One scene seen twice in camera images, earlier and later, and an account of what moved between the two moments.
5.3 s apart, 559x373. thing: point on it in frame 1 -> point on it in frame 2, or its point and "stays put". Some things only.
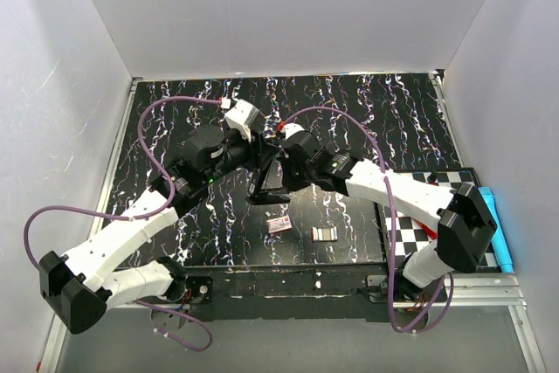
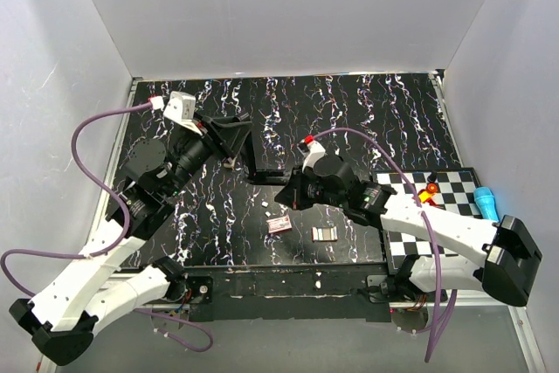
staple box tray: x=328 y=233 stays put
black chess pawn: x=431 y=178 stays put
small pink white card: x=279 y=224 stays put
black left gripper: x=258 y=149 -> x=223 y=135
